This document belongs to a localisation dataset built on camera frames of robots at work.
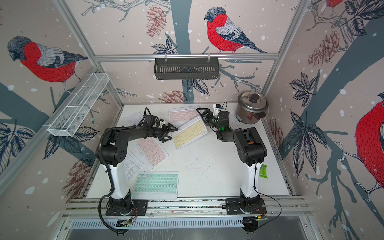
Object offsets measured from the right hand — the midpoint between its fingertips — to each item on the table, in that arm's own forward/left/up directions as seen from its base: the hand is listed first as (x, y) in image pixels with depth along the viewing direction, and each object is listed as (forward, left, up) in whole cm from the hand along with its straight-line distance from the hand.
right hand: (198, 112), depth 94 cm
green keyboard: (-40, +22, -16) cm, 49 cm away
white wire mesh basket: (-22, +63, +15) cm, 68 cm away
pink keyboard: (+9, +16, -14) cm, 23 cm away
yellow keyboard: (-9, +5, -10) cm, 15 cm away
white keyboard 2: (-30, +39, -16) cm, 52 cm away
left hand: (-8, +14, -10) cm, 19 cm away
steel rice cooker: (+5, -34, +1) cm, 35 cm away
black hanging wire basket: (+33, +10, +11) cm, 36 cm away
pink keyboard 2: (-20, +30, -17) cm, 40 cm away
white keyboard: (+10, +53, -16) cm, 56 cm away
